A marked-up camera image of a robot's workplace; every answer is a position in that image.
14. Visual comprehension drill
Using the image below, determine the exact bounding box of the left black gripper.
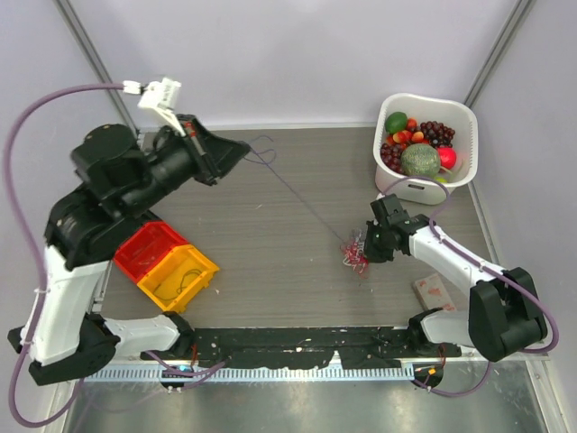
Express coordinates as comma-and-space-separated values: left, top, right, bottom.
128, 111, 254, 215

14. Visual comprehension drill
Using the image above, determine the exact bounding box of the coloured cable bundle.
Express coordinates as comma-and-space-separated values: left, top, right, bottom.
337, 227, 373, 281

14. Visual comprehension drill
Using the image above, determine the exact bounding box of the dark purple thin cable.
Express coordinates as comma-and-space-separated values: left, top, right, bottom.
246, 134, 348, 244

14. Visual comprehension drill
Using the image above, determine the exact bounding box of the black thin cable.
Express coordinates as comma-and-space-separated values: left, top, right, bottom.
152, 268, 204, 299

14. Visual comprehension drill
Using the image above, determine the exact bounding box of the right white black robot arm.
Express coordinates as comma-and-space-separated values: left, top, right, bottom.
363, 195, 548, 362

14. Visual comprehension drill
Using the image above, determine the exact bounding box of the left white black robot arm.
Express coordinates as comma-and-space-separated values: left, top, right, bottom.
8, 115, 251, 386

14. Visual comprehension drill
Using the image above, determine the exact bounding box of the stained grey sponge block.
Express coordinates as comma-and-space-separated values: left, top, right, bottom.
411, 273, 457, 311

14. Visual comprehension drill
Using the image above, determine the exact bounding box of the green netted melon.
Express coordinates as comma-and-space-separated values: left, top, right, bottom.
401, 143, 441, 178

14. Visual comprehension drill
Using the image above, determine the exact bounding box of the dark grape cluster left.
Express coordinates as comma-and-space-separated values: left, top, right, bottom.
380, 143, 406, 174

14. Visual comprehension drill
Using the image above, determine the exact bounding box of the red pink apple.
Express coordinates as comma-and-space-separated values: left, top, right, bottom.
437, 147, 457, 170

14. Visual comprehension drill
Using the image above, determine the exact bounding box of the red plastic bin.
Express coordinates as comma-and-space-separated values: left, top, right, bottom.
114, 220, 188, 283

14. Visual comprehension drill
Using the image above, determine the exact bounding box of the dark red grape bunch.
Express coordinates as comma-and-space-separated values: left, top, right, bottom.
419, 121, 455, 148

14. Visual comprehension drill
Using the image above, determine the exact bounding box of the green lime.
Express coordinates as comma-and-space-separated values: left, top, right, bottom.
384, 112, 408, 134

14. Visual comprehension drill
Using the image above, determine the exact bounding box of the yellow plastic bin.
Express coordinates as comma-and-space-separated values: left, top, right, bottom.
137, 244, 220, 313

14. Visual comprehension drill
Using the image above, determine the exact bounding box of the white plastic basket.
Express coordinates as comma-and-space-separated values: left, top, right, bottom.
373, 93, 479, 205

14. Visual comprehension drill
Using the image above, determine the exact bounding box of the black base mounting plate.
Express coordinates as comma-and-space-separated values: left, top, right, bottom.
157, 327, 462, 370

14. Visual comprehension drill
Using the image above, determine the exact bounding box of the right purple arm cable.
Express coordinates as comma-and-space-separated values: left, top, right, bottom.
377, 176, 560, 398

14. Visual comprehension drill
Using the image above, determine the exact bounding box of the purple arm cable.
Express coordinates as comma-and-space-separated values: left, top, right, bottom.
3, 81, 136, 428
377, 176, 560, 398

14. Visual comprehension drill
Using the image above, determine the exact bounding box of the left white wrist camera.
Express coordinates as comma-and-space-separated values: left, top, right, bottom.
122, 77, 186, 136

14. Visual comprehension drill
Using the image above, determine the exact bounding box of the white slotted cable duct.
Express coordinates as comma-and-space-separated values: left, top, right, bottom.
86, 363, 415, 383

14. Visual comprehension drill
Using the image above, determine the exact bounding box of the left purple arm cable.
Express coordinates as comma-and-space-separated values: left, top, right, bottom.
3, 81, 136, 428

